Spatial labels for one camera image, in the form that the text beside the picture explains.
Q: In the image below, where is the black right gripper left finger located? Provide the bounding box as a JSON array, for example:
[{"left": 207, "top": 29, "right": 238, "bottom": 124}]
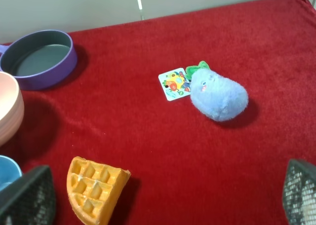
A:
[{"left": 0, "top": 165, "right": 56, "bottom": 225}]

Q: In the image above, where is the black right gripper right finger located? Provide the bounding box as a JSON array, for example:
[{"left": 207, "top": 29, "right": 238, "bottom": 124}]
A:
[{"left": 282, "top": 159, "right": 316, "bottom": 225}]

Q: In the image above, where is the blue bowl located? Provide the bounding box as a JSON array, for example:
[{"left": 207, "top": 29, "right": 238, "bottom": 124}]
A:
[{"left": 0, "top": 155, "right": 23, "bottom": 190}]

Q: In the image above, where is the orange waffle slice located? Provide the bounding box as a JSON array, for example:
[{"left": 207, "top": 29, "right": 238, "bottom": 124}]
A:
[{"left": 66, "top": 156, "right": 131, "bottom": 225}]

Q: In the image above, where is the pink ribbed bowl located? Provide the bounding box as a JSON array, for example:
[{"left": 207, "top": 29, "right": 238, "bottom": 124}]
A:
[{"left": 0, "top": 72, "right": 24, "bottom": 146}]

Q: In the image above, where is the blue plush eggplant toy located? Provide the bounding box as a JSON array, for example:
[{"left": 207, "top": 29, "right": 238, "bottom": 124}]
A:
[{"left": 185, "top": 61, "right": 249, "bottom": 122}]

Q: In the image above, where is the red velvet tablecloth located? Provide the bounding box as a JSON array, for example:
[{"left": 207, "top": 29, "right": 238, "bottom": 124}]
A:
[{"left": 0, "top": 0, "right": 316, "bottom": 225}]

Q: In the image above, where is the purple frying pan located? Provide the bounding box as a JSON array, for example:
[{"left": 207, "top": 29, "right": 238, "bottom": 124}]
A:
[{"left": 0, "top": 30, "right": 78, "bottom": 91}]

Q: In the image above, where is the colourful paper hang tag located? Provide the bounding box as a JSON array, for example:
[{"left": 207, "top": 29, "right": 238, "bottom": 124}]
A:
[{"left": 158, "top": 68, "right": 191, "bottom": 101}]

